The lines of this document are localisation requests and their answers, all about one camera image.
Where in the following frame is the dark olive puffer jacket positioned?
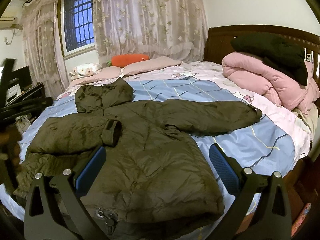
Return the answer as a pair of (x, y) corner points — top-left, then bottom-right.
(13, 77), (263, 233)

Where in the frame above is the black computer desk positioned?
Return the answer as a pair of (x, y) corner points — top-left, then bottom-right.
(1, 82), (54, 127)

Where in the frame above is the black computer monitor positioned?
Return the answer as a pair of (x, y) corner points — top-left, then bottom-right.
(11, 66), (33, 91)

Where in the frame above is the blue plaid bed sheet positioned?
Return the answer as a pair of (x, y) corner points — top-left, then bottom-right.
(0, 79), (297, 221)

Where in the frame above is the white air conditioner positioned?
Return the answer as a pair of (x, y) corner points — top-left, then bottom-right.
(0, 16), (18, 30)

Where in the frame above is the pink lace curtain left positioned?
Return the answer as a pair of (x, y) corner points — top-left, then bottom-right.
(21, 0), (68, 98)

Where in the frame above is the pink lace curtain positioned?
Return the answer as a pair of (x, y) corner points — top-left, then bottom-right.
(21, 0), (68, 98)
(93, 0), (207, 64)

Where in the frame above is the pink cartoon print bedsheet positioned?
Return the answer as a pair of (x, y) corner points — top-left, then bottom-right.
(58, 61), (317, 160)

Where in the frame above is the pink pillow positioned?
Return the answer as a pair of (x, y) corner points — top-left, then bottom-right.
(119, 56), (183, 77)
(70, 66), (121, 86)

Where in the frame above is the orange carrot plush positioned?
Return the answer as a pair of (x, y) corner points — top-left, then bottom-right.
(107, 54), (150, 68)

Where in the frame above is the barred window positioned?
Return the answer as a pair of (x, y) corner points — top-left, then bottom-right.
(63, 0), (94, 52)

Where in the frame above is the pink folded quilt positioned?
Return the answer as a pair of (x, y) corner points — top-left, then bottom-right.
(221, 52), (319, 113)

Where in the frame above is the black garment on quilt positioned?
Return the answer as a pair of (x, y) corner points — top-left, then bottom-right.
(231, 33), (308, 86)

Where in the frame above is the pink lace curtain right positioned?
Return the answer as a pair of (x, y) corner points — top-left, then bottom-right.
(93, 0), (207, 64)

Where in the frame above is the dark wooden headboard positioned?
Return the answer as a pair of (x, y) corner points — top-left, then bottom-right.
(203, 24), (319, 84)

